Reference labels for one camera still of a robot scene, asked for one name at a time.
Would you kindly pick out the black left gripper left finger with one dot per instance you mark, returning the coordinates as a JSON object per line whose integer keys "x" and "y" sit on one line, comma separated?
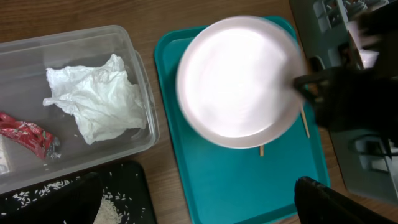
{"x": 77, "y": 202}

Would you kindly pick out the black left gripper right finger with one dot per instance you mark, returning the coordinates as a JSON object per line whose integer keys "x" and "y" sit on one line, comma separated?
{"x": 319, "y": 204}

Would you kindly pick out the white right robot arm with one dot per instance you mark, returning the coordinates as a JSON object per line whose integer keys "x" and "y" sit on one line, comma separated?
{"x": 379, "y": 28}

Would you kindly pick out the cooked white rice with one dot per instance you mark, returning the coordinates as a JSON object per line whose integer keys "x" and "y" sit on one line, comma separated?
{"x": 125, "y": 197}

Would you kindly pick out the black waste tray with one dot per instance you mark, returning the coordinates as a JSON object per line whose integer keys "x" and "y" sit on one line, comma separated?
{"x": 115, "y": 193}

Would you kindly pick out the teal plastic tray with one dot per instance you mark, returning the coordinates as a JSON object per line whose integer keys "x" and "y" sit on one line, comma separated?
{"x": 224, "y": 185}

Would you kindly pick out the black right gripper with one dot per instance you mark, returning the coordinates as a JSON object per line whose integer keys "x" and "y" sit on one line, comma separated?
{"x": 353, "y": 99}

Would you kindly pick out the large white round plate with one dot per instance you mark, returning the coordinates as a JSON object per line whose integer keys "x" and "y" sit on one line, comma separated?
{"x": 234, "y": 82}

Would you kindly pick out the white small bowl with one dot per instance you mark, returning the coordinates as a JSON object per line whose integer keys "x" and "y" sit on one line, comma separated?
{"x": 367, "y": 58}

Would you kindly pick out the clear plastic waste bin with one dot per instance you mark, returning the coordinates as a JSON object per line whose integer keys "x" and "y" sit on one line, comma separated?
{"x": 24, "y": 87}

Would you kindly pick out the white tissue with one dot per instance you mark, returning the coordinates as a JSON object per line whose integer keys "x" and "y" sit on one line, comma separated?
{"x": 102, "y": 100}

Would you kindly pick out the red wrapper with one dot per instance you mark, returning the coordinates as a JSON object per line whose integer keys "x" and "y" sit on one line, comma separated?
{"x": 29, "y": 135}

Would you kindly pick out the grey dishwasher rack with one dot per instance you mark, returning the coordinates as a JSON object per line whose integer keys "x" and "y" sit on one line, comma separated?
{"x": 352, "y": 50}

